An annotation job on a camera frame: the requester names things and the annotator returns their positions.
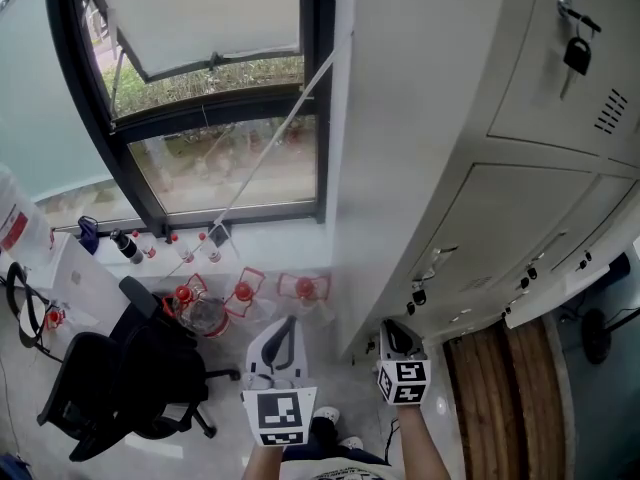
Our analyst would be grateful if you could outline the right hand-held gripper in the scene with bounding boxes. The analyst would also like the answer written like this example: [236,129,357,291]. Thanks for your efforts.
[375,319,432,407]

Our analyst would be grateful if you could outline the black flask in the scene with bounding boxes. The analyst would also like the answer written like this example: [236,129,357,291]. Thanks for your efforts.
[108,227,145,266]

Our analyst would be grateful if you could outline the person's left forearm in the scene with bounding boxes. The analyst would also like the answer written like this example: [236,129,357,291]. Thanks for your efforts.
[241,445,287,480]

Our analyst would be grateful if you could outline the blue bag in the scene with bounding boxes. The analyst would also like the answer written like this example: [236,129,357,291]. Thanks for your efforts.
[76,214,100,256]

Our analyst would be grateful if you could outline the person's white shirt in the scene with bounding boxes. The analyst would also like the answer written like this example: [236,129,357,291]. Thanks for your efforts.
[278,456,404,480]

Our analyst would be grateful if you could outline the small red-capped bottle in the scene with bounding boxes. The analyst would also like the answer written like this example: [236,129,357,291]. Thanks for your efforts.
[168,232,196,265]
[198,231,224,265]
[129,229,158,261]

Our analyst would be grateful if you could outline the large water jug red label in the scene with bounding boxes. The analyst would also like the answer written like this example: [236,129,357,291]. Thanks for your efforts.
[161,272,232,340]

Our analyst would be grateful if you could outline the person's right forearm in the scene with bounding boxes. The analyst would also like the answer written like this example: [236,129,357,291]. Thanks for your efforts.
[396,402,453,480]

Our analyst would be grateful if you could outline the black standing fan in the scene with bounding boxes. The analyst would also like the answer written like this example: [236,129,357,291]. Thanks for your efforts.
[581,306,640,365]

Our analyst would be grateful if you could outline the person's dark trousers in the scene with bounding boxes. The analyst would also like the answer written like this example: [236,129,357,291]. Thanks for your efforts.
[294,417,391,467]

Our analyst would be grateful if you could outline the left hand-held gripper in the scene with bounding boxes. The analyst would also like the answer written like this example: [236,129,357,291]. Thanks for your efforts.
[240,316,319,448]

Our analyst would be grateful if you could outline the large white container red label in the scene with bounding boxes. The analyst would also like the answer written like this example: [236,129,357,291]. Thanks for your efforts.
[0,162,55,271]

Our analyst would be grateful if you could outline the white side table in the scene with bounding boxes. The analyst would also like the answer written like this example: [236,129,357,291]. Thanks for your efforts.
[47,231,132,319]

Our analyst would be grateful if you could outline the brown wooden plank platform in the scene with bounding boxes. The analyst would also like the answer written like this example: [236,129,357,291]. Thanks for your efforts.
[442,314,569,480]

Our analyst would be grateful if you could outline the short white foam board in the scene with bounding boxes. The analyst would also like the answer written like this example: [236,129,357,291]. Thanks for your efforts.
[503,264,612,330]

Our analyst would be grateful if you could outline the white cord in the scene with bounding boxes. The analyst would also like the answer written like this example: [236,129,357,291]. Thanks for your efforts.
[159,30,355,283]

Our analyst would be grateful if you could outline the black office chair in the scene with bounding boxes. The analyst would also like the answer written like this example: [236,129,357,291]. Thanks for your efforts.
[36,275,242,463]

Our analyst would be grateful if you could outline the grey metal locker cabinet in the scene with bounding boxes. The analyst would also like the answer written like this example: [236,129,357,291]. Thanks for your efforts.
[329,0,640,369]

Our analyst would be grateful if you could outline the black framed window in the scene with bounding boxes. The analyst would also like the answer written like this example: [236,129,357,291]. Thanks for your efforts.
[44,0,335,239]

